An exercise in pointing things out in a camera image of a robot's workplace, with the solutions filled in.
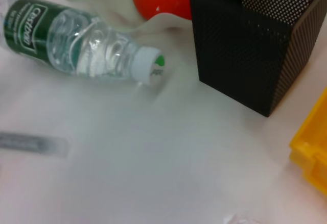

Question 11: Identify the black mesh pen holder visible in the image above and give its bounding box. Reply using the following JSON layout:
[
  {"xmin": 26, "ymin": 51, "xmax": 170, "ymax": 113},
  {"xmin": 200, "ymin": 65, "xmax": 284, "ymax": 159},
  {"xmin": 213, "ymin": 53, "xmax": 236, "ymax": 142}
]
[{"xmin": 188, "ymin": 0, "xmax": 327, "ymax": 118}]

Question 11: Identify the clear green-label water bottle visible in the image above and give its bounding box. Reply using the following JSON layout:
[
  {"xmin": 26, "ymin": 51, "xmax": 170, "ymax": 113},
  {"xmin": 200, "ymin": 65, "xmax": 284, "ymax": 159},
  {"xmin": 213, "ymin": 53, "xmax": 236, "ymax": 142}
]
[{"xmin": 0, "ymin": 0, "xmax": 166, "ymax": 86}]

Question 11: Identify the grey marker pen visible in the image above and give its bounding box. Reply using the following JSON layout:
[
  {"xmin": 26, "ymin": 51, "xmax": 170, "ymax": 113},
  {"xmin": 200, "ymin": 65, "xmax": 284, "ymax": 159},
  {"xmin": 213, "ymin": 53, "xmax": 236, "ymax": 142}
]
[{"xmin": 0, "ymin": 131, "xmax": 69, "ymax": 158}]

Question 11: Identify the yellow plastic bin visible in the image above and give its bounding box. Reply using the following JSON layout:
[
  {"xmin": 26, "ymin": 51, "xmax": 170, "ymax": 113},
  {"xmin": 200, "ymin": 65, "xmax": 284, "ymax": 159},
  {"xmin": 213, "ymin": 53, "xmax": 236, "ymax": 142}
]
[{"xmin": 289, "ymin": 87, "xmax": 327, "ymax": 184}]

